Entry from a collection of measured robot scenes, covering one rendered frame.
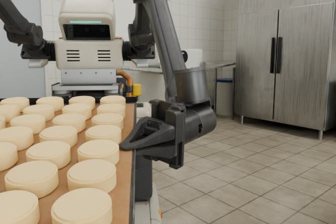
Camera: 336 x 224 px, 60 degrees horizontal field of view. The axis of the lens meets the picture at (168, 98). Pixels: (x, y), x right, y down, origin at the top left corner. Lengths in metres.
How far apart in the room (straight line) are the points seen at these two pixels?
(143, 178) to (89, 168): 1.32
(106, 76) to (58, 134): 0.82
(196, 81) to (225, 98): 4.95
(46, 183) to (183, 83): 0.28
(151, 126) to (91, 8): 0.83
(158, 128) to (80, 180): 0.16
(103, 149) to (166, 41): 0.36
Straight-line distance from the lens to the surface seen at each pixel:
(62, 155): 0.37
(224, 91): 5.42
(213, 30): 5.91
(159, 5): 0.73
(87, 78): 1.24
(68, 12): 1.22
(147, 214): 1.61
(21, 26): 1.16
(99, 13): 1.20
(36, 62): 1.31
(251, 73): 4.62
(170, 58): 0.63
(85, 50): 1.25
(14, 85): 4.01
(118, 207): 0.30
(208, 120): 0.51
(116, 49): 1.23
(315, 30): 4.18
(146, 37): 1.13
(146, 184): 1.65
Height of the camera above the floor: 1.08
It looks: 8 degrees down
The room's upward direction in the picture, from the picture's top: straight up
